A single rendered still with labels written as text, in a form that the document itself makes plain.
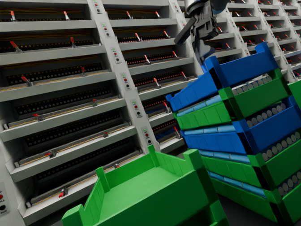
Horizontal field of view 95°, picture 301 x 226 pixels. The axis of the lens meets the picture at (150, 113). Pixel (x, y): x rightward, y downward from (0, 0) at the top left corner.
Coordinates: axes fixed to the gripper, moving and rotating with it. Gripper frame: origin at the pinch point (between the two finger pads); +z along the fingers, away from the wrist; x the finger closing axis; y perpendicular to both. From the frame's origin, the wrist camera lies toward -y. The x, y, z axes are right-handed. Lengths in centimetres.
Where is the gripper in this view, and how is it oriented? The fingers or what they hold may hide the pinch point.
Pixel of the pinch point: (200, 63)
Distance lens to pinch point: 63.8
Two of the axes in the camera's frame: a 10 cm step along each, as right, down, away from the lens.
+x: 6.6, -1.9, 7.3
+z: 1.9, 9.8, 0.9
